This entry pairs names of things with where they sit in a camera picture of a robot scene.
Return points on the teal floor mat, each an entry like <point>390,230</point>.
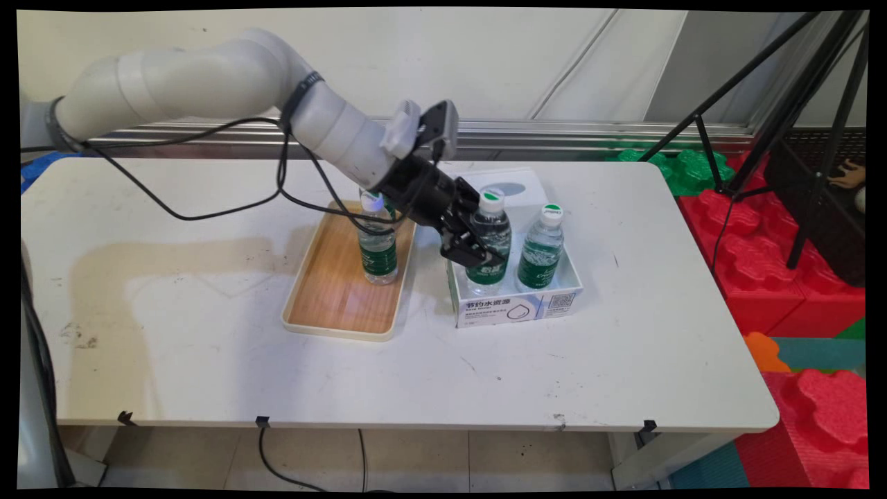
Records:
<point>714,471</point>
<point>824,353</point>

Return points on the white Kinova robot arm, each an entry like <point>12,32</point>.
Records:
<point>180,80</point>

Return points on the black tripod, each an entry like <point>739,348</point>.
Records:
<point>790,104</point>

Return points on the person's hand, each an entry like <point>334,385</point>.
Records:
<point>851,175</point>

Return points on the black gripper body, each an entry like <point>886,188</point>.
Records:
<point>419,190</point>

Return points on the orange foam piece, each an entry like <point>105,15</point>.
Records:
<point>764,352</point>

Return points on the aluminium wall rail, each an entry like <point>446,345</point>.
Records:
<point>554,135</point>

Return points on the blue object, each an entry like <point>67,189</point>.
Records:
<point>38,166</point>

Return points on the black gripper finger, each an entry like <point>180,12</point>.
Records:
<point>463,246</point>
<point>468,196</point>

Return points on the white table leg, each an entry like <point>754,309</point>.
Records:
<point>665,457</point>

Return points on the large red foam block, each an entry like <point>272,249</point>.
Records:
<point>762,277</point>

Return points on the wooden tray with cream rim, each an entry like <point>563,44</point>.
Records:
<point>332,298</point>

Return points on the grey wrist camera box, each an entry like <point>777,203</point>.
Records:
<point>433,128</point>

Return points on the white printed cardboard box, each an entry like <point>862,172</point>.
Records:
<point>513,308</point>

